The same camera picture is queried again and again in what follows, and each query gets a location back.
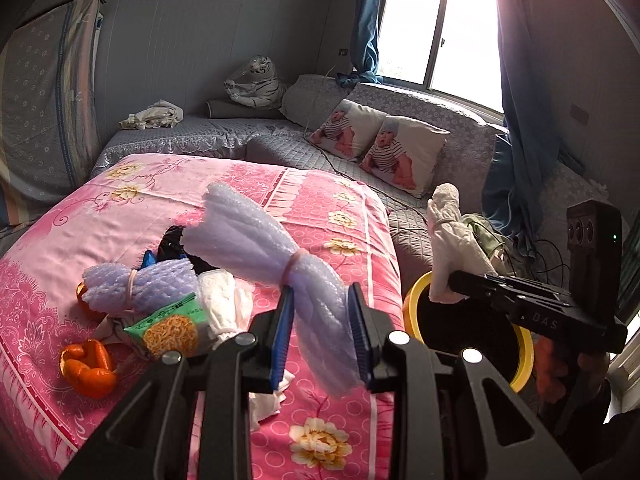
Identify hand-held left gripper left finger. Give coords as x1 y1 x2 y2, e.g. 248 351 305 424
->
57 285 296 480

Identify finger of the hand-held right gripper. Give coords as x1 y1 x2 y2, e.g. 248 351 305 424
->
449 270 518 312

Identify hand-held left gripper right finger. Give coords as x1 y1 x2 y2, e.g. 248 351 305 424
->
347 282 583 480

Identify yellow-rimmed black bin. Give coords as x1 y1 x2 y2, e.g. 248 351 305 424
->
402 272 535 393

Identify white glove bundle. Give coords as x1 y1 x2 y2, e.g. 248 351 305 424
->
426 183 498 306

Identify white tissue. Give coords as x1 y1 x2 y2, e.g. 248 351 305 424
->
197 269 296 431

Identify green snack packet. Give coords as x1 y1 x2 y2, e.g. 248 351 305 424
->
123 292 211 361

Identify large white foam net bundle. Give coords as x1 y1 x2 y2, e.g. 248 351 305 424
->
182 182 368 396

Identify small white foam net bundle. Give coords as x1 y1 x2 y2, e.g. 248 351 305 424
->
82 257 201 318

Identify black plastic bag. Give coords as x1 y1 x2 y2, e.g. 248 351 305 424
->
157 225 217 277

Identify person's right hand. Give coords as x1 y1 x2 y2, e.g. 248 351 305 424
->
536 332 613 406

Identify baby print pillow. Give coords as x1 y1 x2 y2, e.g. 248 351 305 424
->
310 99 388 162
361 116 449 198

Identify pink floral blanket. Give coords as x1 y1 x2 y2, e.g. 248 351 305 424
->
0 154 406 480

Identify grey bolster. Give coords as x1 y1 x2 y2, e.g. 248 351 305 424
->
206 100 286 120

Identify grey quilted pillow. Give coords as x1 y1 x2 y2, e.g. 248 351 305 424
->
280 74 353 126

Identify window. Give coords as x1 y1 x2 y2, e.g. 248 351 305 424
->
377 0 506 113

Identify cream cloth pile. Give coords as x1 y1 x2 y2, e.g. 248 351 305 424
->
118 101 184 130

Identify white tiger plush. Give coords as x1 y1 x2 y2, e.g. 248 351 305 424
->
223 55 287 110

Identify striped hanging sheet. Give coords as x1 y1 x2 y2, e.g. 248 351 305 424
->
0 0 107 226

